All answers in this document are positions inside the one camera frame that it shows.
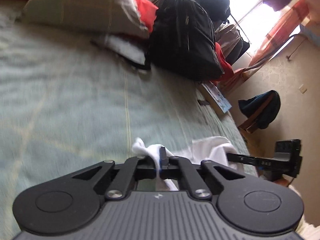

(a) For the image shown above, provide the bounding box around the orange curtain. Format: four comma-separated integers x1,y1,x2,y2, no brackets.
249,0,309,67

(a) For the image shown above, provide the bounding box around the blue picture book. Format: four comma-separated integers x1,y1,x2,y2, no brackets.
198,82,232,117

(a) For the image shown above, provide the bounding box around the white black folded cloth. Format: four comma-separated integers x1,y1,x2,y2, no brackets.
91,34,151,71

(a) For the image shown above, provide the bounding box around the red blanket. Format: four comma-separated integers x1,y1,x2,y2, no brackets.
135,0,158,33

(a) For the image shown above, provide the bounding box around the black backpack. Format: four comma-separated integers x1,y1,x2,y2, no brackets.
145,0,224,81

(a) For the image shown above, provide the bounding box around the grey green pillow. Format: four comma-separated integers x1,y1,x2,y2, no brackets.
21,0,149,39

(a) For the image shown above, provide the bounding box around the white printed t-shirt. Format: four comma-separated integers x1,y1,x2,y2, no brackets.
132,137,244,191

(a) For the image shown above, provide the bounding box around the dark teal garment on chair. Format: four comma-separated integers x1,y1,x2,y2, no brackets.
238,90,281,133

